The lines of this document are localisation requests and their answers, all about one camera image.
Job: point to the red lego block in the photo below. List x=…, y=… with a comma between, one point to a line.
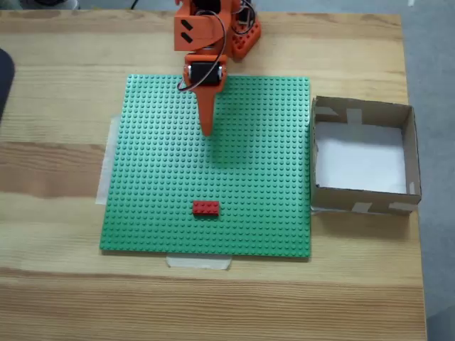
x=206, y=209

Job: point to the green lego baseplate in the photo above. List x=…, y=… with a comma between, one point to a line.
x=160, y=177

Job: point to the cardboard box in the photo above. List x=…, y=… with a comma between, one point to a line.
x=330, y=200

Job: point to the masking tape strip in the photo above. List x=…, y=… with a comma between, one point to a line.
x=199, y=263
x=106, y=160
x=316, y=211

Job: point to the white paper sheet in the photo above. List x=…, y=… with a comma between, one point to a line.
x=355, y=160

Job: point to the black rounded object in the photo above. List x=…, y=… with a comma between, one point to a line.
x=5, y=81

